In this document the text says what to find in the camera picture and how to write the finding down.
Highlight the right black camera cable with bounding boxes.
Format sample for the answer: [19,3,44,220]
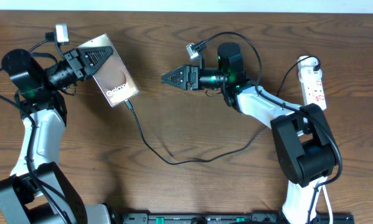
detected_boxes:
[194,31,344,224]

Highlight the white power strip cord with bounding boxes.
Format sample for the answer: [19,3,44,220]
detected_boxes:
[316,175,334,224]

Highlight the left black camera cable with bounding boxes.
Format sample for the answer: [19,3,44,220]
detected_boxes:
[0,30,73,224]

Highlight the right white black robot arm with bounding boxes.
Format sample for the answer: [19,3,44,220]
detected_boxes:
[161,42,342,223]

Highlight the white power strip red switches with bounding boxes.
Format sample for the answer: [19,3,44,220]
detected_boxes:
[298,55,327,110]

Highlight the black USB charging cable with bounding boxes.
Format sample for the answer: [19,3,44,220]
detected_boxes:
[124,55,321,166]

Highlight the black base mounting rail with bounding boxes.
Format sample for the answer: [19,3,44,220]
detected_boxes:
[120,212,355,224]

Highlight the black camera cable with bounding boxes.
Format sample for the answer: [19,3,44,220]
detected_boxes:
[194,31,344,224]
[0,30,73,224]

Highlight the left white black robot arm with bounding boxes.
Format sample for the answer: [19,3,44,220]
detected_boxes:
[0,46,115,223]

